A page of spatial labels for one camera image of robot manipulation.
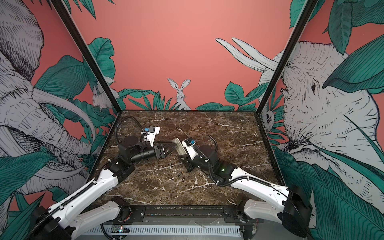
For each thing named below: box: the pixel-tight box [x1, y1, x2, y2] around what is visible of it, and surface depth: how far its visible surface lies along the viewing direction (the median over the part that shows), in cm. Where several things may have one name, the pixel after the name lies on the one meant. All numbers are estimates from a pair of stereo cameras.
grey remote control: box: [171, 137, 187, 156], surface depth 70 cm
